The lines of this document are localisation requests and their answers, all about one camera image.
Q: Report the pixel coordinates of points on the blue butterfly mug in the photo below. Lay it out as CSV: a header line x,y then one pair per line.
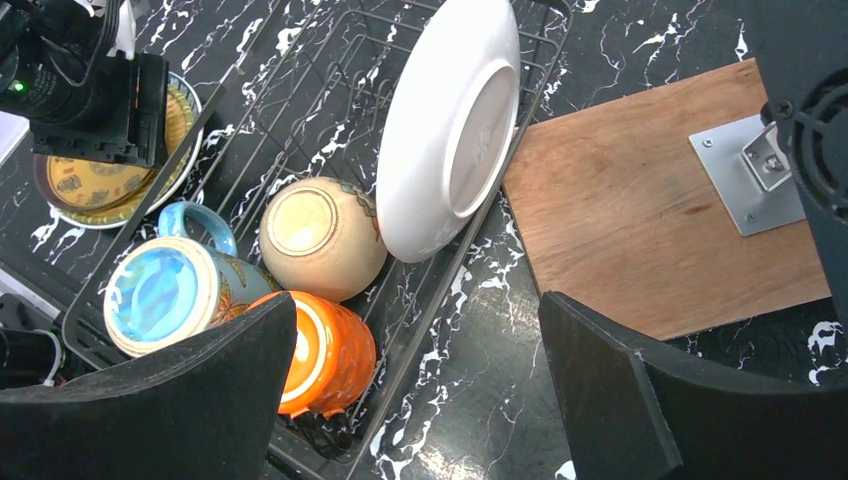
x,y
185,281

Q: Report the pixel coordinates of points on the wooden base board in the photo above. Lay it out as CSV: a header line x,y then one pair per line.
x,y
616,211

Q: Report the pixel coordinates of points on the dark grey tilted panel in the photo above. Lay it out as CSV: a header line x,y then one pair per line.
x,y
800,48

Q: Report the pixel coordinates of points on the beige ceramic bowl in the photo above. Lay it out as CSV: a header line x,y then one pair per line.
x,y
320,235

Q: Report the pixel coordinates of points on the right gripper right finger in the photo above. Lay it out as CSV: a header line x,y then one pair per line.
x,y
634,407

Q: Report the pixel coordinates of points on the black wire dish rack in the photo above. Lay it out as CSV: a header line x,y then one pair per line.
x,y
303,90

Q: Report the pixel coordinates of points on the white plate red pattern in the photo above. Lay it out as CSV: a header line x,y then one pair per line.
x,y
449,126

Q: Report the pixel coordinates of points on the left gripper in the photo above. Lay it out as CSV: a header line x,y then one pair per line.
x,y
72,70

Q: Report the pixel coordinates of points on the yellow patterned plate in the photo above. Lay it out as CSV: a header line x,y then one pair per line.
x,y
95,195

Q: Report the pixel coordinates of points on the orange ceramic mug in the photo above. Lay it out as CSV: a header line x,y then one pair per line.
x,y
333,362

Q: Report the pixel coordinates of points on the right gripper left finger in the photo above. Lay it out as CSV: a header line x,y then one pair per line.
x,y
202,408

